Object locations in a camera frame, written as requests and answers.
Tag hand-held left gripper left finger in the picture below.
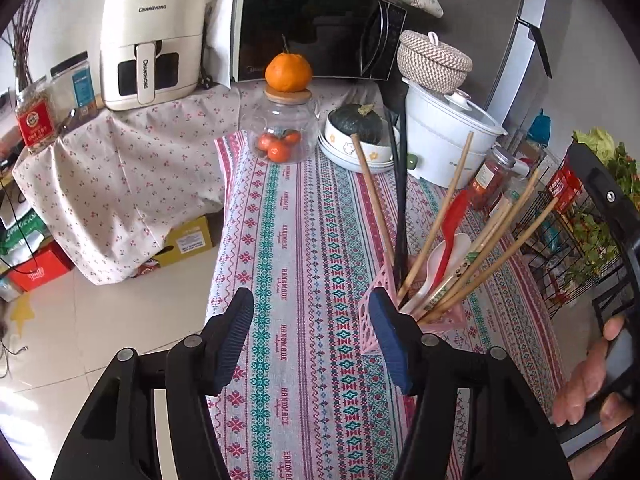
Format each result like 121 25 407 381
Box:
50 287 256 480

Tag floral cabinet cloth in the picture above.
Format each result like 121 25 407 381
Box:
12 80 386 287

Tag black wire rack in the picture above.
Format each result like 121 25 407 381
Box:
515 155 627 317

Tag red printed packet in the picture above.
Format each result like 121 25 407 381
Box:
547 167 584 214

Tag black lid jar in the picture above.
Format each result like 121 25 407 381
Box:
50 51 102 122

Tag black microwave oven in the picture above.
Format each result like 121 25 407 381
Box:
220 0 409 86

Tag dark green pumpkin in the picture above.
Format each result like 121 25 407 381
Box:
328 103 386 146

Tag yellow cardboard box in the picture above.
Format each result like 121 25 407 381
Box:
152 215 215 269

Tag woven basket with lid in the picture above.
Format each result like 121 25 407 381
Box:
397 30 474 94

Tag red label jar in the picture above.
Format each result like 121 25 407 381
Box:
15 77 62 155

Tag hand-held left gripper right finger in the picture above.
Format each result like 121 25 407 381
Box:
367 287 573 480

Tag red box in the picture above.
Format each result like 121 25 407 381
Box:
7 242 77 292

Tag napa cabbage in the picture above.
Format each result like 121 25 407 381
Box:
572 127 619 162

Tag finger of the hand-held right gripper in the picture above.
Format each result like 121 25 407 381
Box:
567 142 640 261

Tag red plastic spoon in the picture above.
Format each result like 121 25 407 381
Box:
432 189 472 287

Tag grey refrigerator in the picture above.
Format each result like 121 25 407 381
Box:
482 0 574 127

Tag cream air fryer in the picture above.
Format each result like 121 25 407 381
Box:
99 0 210 112

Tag blue plastic bag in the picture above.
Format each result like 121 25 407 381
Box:
527 109 551 144

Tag dried twigs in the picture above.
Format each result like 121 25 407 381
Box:
0 0 57 92

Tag orange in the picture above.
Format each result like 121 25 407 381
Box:
265 35 314 94

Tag floral white ceramic bowl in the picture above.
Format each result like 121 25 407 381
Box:
318 110 419 175

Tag green bag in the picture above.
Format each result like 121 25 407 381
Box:
0 207 52 257

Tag white plastic spoon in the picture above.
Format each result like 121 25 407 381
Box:
400 232 473 314

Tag pink plastic utensil basket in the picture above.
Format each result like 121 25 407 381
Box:
357 255 473 362

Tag printed wooden chopstick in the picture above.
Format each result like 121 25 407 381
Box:
417 202 516 320

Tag person's right hand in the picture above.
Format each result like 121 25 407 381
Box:
552 315 640 480

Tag goji berry jar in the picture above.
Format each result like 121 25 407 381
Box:
467 145 517 212

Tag patterned tablecloth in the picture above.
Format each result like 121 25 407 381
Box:
204 130 566 480

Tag glass jar with wooden lid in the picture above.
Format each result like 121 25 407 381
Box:
239 84 321 165

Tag white electric pot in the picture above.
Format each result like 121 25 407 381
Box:
402 80 532 189

